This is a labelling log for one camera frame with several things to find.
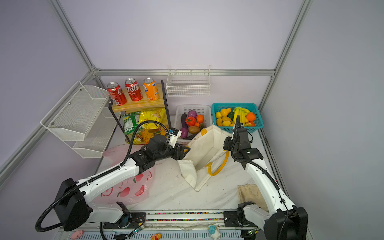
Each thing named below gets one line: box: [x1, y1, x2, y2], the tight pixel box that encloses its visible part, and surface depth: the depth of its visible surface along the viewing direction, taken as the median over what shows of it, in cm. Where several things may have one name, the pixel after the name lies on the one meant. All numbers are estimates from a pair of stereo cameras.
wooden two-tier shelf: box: [109, 80, 172, 145], surface depth 83 cm
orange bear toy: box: [150, 232, 163, 240], surface depth 69 cm
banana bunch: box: [233, 107, 251, 125], surface depth 113 cm
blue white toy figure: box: [208, 224, 221, 240], surface depth 69 cm
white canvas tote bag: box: [177, 124, 233, 192], surface depth 88 cm
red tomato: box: [185, 116, 196, 127], surface depth 110 cm
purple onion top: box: [187, 110, 198, 119], surface depth 116 cm
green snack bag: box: [122, 111, 144, 135], surface depth 92 cm
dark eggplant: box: [181, 113, 188, 129], surface depth 115 cm
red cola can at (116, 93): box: [107, 82, 127, 106], surface depth 74 cm
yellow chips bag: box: [139, 107, 169, 131], surface depth 91 cm
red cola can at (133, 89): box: [124, 77, 143, 102], surface depth 76 cm
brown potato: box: [188, 125, 201, 134], surface depth 107 cm
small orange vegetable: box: [196, 114, 205, 124], surface depth 114 cm
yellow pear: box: [221, 108, 232, 117], surface depth 117 cm
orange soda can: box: [143, 77, 160, 102], surface depth 76 cm
